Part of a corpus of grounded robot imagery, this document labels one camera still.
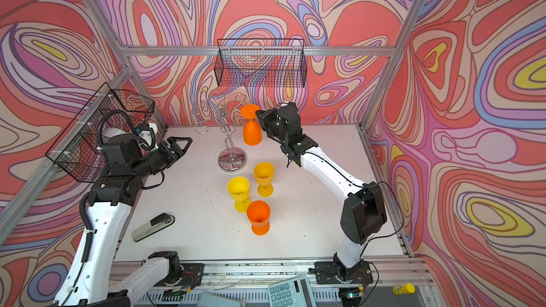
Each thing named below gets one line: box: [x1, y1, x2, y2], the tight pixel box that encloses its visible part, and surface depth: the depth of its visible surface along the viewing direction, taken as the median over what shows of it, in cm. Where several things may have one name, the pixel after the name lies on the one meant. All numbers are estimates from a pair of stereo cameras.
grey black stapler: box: [131, 213, 176, 242], surface depth 84 cm
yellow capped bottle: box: [392, 282, 416, 295], surface depth 66 cm
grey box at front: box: [196, 291, 246, 307], surface depth 67 cm
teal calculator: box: [267, 274, 318, 307], surface depth 70 cm
